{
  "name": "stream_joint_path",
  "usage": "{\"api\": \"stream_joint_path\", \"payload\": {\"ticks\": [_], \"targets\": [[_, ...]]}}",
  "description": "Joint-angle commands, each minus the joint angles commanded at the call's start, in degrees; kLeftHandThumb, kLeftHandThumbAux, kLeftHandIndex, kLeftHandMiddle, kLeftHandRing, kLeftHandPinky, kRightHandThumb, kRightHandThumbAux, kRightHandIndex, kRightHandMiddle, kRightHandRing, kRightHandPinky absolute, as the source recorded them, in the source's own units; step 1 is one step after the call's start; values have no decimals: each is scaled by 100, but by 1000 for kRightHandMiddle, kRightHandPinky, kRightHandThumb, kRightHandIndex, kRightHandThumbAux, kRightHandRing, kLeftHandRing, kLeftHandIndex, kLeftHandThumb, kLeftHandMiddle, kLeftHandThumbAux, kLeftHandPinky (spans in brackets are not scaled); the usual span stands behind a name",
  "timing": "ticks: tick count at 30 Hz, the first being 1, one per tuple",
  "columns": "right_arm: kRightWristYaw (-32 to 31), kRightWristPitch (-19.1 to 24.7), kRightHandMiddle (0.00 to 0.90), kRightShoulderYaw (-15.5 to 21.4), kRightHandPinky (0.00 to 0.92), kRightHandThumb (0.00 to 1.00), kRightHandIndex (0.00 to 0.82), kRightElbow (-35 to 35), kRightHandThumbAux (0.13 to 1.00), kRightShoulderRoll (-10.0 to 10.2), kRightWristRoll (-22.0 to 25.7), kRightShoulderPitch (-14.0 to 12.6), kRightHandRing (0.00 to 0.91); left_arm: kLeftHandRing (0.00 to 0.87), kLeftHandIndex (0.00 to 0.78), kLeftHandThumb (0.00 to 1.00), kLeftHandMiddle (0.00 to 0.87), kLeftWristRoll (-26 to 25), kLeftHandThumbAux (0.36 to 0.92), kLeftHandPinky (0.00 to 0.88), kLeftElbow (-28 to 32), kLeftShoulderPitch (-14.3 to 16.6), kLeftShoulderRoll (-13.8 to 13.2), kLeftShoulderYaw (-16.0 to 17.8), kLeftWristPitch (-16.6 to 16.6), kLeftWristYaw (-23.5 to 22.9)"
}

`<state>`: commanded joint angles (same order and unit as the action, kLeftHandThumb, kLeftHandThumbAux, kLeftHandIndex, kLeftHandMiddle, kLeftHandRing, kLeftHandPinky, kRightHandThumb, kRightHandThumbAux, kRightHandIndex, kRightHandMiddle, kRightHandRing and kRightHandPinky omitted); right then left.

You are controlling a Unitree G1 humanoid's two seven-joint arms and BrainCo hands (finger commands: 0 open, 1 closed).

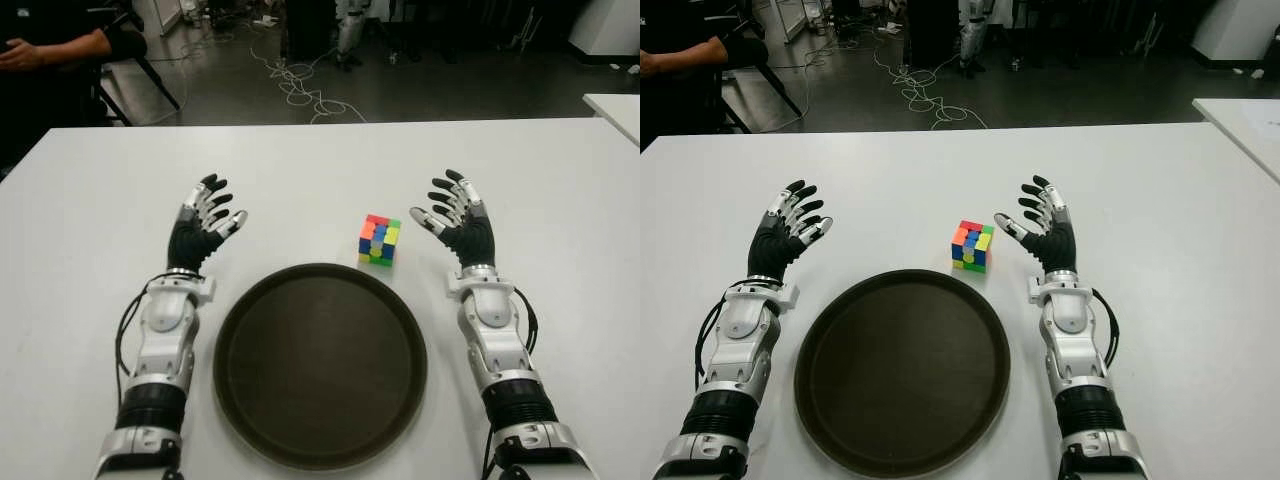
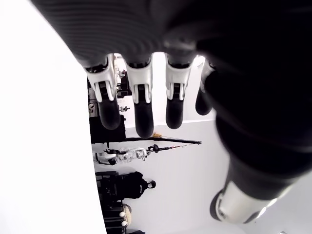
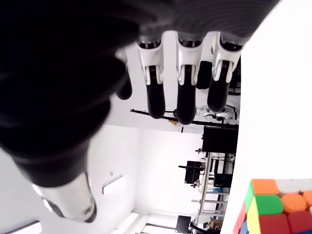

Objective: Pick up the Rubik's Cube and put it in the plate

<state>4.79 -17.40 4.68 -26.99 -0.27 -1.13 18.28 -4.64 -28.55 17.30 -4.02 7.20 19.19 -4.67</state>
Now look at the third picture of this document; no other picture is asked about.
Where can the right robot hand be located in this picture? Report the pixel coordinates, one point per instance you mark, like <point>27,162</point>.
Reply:
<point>61,73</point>

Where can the multicoloured Rubik's cube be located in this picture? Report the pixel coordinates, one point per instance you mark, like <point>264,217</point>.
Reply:
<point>268,212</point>

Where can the black pole stand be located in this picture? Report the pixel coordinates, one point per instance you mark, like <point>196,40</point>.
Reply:
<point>140,112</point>

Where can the rectangular ceiling light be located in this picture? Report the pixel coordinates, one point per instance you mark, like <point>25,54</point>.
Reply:
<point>112,184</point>
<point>22,228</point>

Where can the black monitor on stand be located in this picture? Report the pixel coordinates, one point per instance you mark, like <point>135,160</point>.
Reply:
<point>193,171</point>

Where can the black cabinet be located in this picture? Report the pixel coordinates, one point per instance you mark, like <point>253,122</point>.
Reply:
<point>219,139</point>

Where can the black white soccer ball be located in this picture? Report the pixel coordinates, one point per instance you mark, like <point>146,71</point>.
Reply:
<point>232,157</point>

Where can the black PC tower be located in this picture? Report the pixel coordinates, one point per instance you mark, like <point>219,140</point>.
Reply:
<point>221,180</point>

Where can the small black monitor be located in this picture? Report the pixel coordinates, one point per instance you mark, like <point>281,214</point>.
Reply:
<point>183,224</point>

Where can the cardboard box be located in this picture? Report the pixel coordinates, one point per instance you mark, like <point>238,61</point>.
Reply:
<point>214,223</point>

